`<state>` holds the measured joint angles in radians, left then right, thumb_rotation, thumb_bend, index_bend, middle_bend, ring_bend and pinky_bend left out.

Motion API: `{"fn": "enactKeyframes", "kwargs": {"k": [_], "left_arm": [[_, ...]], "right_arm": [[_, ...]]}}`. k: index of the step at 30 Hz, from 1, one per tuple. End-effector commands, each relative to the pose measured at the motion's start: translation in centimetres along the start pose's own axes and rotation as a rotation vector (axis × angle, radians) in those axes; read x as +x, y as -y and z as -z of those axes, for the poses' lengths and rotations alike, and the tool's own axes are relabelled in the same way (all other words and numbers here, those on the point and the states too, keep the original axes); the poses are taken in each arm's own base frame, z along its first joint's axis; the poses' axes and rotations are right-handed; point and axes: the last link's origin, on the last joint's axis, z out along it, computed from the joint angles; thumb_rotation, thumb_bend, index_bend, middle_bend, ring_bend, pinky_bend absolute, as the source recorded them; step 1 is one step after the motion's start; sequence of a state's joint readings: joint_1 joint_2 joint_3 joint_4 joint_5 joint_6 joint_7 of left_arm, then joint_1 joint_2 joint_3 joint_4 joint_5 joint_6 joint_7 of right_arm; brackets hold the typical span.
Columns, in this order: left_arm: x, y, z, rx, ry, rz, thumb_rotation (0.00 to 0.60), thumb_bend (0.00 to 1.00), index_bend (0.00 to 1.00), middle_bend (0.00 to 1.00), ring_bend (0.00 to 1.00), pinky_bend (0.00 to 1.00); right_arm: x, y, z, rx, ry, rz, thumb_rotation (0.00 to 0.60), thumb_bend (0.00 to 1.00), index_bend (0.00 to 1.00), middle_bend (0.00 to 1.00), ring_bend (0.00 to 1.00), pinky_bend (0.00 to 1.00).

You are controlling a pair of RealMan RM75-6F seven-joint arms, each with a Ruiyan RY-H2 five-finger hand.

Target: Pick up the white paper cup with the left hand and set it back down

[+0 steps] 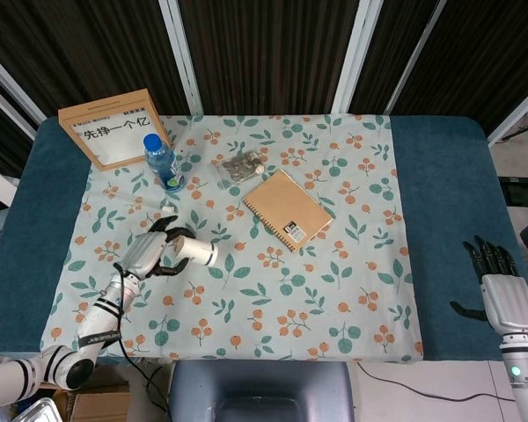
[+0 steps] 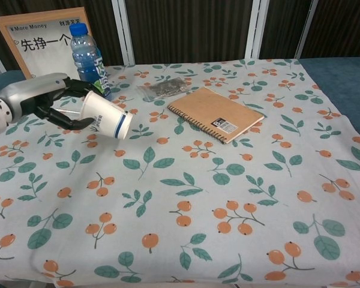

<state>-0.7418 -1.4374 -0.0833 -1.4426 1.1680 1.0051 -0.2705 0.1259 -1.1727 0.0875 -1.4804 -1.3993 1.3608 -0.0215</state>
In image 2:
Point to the kraft spiral notebook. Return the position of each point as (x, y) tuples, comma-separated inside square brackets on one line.
[(216, 111)]

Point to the wooden money box frame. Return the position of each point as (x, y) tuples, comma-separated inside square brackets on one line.
[(39, 57)]

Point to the white paper cup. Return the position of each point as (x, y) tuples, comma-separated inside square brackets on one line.
[(108, 115)]

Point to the clear tube with white cap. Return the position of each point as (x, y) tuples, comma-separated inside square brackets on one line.
[(67, 112)]

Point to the floral print tablecloth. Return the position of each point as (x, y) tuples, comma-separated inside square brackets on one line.
[(198, 195)]

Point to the blue plastic water bottle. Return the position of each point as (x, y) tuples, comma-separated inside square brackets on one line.
[(85, 60)]

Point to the dark folding screen white frame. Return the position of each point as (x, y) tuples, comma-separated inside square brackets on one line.
[(192, 30)]

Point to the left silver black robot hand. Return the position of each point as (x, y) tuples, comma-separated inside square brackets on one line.
[(33, 93)]

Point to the clear bag of seeds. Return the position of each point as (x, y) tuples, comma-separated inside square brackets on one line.
[(166, 87)]

